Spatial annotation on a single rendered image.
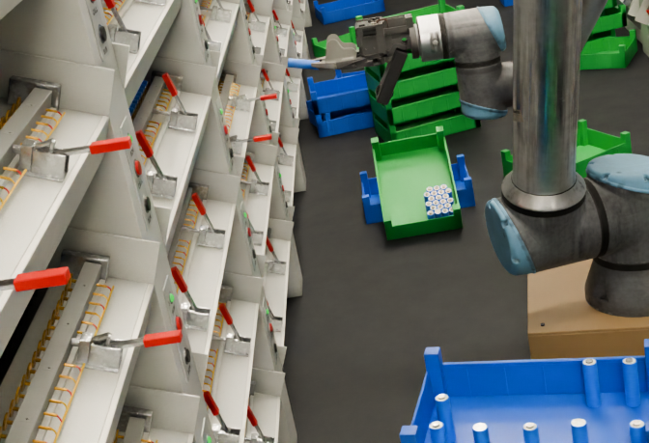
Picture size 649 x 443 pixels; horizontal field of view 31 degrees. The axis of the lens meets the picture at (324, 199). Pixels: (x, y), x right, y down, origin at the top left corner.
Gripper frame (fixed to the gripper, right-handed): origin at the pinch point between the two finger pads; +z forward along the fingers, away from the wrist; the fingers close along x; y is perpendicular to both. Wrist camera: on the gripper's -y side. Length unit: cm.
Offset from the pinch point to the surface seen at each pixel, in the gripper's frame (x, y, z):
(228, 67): -29.9, -4.5, 21.9
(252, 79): -30.0, -8.2, 17.1
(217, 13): -10.8, 11.4, 19.3
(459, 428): 96, -26, -16
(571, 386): 92, -25, -31
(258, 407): 44, -50, 18
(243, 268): 39.3, -24.2, 16.5
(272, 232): -31, -46, 19
